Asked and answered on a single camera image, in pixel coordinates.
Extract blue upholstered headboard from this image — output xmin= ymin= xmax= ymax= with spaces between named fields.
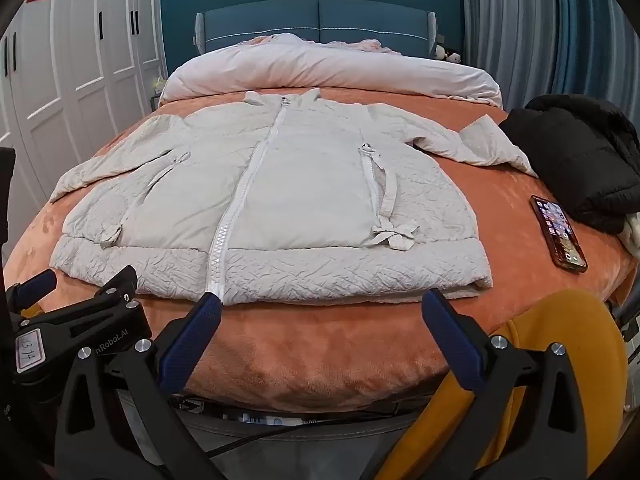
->
xmin=192 ymin=0 xmax=438 ymax=58

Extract white wardrobe doors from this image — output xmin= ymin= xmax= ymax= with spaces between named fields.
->
xmin=0 ymin=0 xmax=166 ymax=221

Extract beige padded jacket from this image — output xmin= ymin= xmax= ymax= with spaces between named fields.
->
xmin=49 ymin=87 xmax=538 ymax=307

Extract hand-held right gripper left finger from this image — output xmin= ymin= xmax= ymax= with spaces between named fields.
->
xmin=54 ymin=291 xmax=236 ymax=480

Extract person's yellow trouser leg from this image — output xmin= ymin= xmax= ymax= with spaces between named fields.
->
xmin=390 ymin=289 xmax=628 ymax=480

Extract orange bed blanket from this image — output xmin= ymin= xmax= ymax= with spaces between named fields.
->
xmin=2 ymin=87 xmax=626 ymax=413

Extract black cable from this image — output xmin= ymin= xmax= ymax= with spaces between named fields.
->
xmin=205 ymin=427 xmax=301 ymax=458

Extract pale pink duvet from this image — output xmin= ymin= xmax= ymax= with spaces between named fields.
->
xmin=159 ymin=32 xmax=503 ymax=108

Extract black padded jacket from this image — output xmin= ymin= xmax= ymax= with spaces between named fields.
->
xmin=497 ymin=94 xmax=640 ymax=233

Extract grey blue curtain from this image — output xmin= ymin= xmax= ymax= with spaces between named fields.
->
xmin=459 ymin=0 xmax=640 ymax=116

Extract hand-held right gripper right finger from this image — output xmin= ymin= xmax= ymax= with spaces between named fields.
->
xmin=420 ymin=290 xmax=589 ymax=480

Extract cream cloth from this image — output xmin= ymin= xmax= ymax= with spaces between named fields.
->
xmin=617 ymin=212 xmax=640 ymax=251

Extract smartphone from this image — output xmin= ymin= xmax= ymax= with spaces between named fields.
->
xmin=530 ymin=195 xmax=588 ymax=273

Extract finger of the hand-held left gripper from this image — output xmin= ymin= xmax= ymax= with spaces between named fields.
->
xmin=15 ymin=265 xmax=153 ymax=361
xmin=5 ymin=268 xmax=59 ymax=319

